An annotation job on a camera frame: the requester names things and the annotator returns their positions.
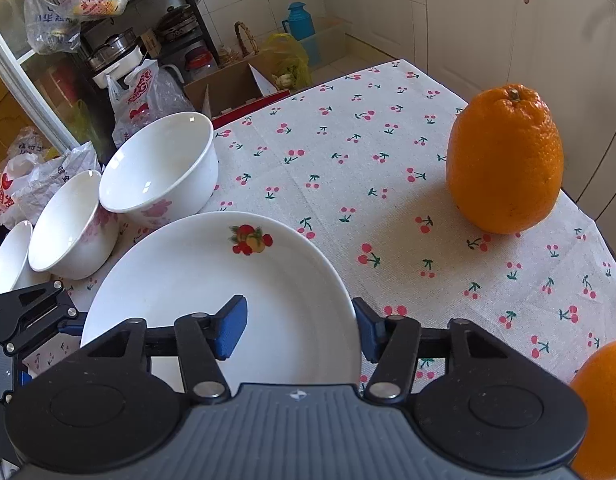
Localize small white bowl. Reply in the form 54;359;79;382
0;220;51;294

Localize white plate with fruit print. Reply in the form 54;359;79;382
81;212;361;390

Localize large white bowl pink flower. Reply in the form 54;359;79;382
99;112;219;229

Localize white kitchen cabinets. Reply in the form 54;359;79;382
314;0;616;221

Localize cherry print tablecloth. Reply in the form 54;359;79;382
22;58;616;396

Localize orange with green leaf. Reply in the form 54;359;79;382
570;341;616;479

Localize orange without leaf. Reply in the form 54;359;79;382
445;84;564;235

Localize white red plastic bag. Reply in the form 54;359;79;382
106;60;195;148

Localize cardboard box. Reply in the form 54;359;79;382
184;55;291;128

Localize yellow plastic bag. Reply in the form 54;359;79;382
260;32;312;91

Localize wicker basket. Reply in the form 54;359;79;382
219;21;260;67

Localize blue thermos jug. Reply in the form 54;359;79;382
282;2;315;41

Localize black metal shelf rack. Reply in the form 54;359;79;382
22;0;222;162

